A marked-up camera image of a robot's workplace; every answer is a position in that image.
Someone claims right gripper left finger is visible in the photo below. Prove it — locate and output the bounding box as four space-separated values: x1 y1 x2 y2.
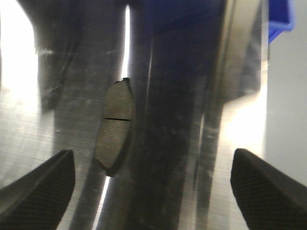
0 149 75 230

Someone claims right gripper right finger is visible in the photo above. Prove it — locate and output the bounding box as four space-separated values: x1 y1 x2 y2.
230 149 307 230

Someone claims dark brake pad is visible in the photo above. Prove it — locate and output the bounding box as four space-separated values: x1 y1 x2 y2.
94 78 135 177

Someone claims small blue bin below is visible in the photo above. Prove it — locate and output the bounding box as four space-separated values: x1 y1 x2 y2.
268 0 295 44

